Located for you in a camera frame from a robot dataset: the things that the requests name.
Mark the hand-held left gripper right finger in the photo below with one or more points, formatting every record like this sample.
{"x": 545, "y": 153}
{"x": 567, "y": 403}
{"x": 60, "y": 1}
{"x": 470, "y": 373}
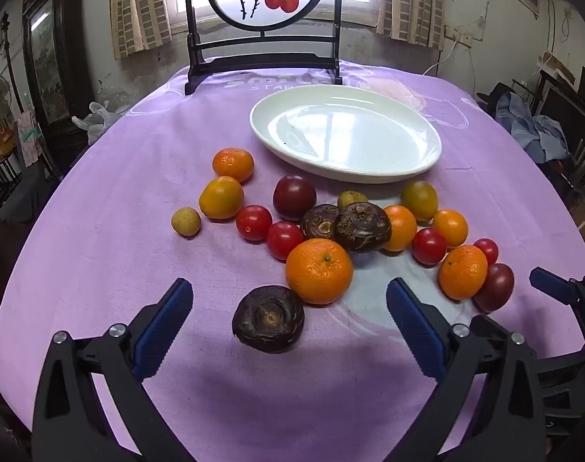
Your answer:
{"x": 417, "y": 332}

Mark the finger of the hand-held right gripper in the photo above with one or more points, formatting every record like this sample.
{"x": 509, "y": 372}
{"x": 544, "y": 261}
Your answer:
{"x": 551, "y": 283}
{"x": 566, "y": 370}

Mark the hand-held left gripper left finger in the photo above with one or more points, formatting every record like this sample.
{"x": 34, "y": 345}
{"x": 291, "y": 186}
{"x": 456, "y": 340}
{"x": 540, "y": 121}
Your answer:
{"x": 162, "y": 332}

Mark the dark purple tomato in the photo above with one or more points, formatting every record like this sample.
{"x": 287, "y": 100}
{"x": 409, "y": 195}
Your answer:
{"x": 497, "y": 287}
{"x": 294, "y": 197}

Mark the red cherry tomato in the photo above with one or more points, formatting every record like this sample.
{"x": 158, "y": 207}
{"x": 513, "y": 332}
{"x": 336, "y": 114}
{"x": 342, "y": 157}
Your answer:
{"x": 487, "y": 249}
{"x": 429, "y": 246}
{"x": 254, "y": 223}
{"x": 284, "y": 239}

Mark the orange mandarin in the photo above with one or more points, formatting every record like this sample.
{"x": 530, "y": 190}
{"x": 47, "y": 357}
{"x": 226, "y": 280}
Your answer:
{"x": 462, "y": 272}
{"x": 319, "y": 272}
{"x": 232, "y": 164}

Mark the orange cherry tomato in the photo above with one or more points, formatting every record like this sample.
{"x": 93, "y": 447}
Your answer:
{"x": 402, "y": 227}
{"x": 450, "y": 227}
{"x": 221, "y": 197}

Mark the dark water chestnut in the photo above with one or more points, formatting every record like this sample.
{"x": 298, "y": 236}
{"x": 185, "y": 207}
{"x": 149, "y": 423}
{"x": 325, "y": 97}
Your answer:
{"x": 362, "y": 226}
{"x": 268, "y": 318}
{"x": 320, "y": 221}

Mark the small pale yellow fruit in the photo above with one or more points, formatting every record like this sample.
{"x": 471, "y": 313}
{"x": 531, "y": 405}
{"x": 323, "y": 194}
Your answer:
{"x": 185, "y": 221}

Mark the green-orange cherry tomato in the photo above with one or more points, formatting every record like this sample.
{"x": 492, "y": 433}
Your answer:
{"x": 419, "y": 200}

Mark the small olive green fruit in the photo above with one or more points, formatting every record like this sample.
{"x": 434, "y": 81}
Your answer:
{"x": 352, "y": 198}

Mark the white oval plate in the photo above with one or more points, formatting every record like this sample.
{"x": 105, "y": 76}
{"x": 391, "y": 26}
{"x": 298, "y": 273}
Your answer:
{"x": 345, "y": 130}

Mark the purple printed tablecloth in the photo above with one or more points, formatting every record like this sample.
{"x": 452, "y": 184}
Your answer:
{"x": 105, "y": 250}

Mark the blue cloth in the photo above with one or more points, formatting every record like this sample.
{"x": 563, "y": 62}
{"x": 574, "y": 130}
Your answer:
{"x": 533, "y": 130}

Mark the black monitor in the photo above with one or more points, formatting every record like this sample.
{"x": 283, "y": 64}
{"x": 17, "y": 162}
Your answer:
{"x": 569, "y": 115}

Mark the white plastic bag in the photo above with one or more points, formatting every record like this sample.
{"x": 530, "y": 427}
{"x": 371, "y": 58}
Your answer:
{"x": 97, "y": 120}

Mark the dark wooden cabinet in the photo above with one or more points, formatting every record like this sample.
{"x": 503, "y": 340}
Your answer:
{"x": 76, "y": 57}

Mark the painted round screen on stand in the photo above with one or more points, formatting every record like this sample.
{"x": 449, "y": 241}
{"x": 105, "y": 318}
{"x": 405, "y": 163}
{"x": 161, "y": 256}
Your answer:
{"x": 263, "y": 60}

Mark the checked beige curtain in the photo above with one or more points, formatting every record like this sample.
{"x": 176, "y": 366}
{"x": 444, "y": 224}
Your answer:
{"x": 138, "y": 9}
{"x": 413, "y": 5}

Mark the white wall socket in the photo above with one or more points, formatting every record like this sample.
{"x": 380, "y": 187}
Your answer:
{"x": 458, "y": 36}

